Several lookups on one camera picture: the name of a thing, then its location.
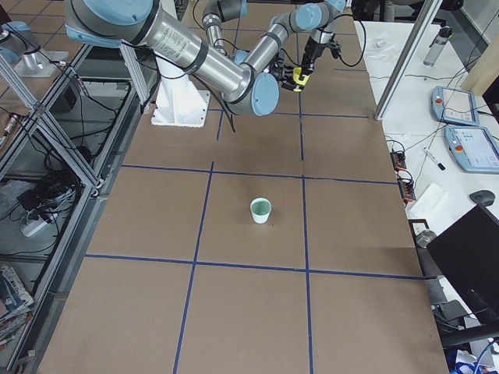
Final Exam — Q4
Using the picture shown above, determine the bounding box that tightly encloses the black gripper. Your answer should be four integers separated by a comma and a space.
302, 29, 340, 70
268, 54, 295, 88

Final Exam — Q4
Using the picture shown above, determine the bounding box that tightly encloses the yellow plastic cup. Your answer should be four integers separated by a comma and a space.
292, 67, 310, 93

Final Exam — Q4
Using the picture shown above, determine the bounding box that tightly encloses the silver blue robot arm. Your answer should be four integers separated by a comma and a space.
65, 1, 298, 116
202, 1, 346, 77

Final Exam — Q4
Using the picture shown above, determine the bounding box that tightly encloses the green plastic cup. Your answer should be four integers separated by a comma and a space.
249, 197, 272, 224

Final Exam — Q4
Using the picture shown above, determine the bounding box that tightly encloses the small metal cup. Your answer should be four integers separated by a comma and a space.
416, 229, 437, 249

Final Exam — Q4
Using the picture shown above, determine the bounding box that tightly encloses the stack of magazines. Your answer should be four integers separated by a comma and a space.
1, 263, 35, 340

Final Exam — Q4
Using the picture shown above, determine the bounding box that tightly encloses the clear water bottle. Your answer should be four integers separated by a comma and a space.
423, 26, 453, 66

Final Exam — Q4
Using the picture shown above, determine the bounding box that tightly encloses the upper blue teach pendant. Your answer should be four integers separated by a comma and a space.
430, 86, 480, 126

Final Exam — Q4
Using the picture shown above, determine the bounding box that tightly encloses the blue teach pendant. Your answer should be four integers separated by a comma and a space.
444, 125, 498, 175
430, 86, 480, 126

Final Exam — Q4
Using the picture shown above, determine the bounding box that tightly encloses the black marker pen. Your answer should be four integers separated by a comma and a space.
423, 147, 446, 171

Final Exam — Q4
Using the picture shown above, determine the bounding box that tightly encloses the orange black connector strip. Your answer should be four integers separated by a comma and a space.
390, 150, 416, 206

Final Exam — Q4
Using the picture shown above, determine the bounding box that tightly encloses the lower blue teach pendant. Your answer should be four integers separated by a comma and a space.
444, 125, 498, 175

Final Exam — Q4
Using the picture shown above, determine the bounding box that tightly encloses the white folded paper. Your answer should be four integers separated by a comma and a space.
406, 183, 449, 219

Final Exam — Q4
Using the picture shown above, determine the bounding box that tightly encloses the black computer mouse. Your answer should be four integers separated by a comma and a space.
469, 190, 496, 206

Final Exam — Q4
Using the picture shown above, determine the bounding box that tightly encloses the black computer monitor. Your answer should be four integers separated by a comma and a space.
427, 204, 498, 323

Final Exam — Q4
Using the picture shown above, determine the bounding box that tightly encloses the white power strip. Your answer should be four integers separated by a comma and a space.
20, 217, 52, 238

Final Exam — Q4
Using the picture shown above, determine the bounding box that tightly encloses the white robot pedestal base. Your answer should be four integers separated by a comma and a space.
151, 55, 211, 128

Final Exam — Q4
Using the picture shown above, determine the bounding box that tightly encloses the aluminium frame post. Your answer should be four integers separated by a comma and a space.
374, 0, 443, 121

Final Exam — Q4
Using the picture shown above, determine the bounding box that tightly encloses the aluminium side frame rail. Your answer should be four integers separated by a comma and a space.
0, 42, 157, 374

